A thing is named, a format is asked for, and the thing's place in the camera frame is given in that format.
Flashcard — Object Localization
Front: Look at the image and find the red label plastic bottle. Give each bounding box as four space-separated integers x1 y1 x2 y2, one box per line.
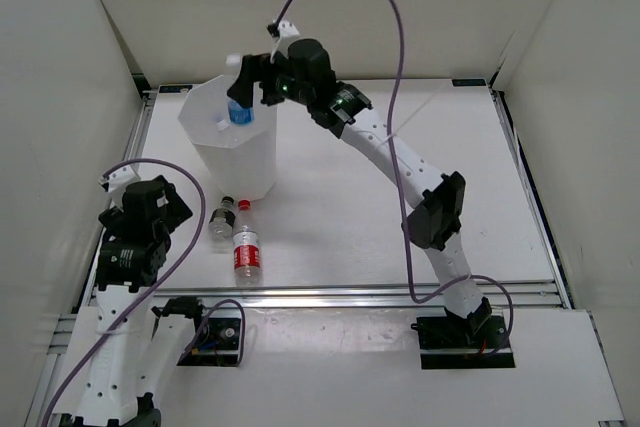
232 199 262 287

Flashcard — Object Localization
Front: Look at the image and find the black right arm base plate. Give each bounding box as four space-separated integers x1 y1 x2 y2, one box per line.
411 315 516 370

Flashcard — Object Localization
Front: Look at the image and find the clear unlabelled plastic bottle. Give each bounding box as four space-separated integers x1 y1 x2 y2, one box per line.
216 120 229 132

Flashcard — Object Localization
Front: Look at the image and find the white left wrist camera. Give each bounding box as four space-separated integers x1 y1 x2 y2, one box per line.
100 166 141 210

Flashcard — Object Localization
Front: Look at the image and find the blue label plastic bottle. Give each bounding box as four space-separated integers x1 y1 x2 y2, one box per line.
227 98 254 126

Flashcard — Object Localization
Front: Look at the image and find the black label small bottle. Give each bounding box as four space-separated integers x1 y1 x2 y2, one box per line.
208 196 237 253

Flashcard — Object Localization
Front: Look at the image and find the aluminium front table rail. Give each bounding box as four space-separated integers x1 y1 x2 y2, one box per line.
152 281 570 309

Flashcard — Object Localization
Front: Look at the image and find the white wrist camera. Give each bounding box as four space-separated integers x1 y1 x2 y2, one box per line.
100 166 141 210
267 20 300 63

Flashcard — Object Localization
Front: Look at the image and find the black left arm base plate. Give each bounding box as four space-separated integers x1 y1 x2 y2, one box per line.
178 316 243 368

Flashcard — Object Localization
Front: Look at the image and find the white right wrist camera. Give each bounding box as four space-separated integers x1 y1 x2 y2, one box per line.
267 20 300 63

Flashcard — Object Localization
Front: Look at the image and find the white octagonal plastic bin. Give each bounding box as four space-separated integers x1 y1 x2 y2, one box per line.
178 75 277 201

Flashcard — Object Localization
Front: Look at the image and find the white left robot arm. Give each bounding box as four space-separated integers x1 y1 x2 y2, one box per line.
72 171 210 426

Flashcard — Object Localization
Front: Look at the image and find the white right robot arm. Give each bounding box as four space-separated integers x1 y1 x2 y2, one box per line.
226 39 491 347

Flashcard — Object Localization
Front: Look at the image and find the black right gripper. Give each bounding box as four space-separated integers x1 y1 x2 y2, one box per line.
226 51 314 110

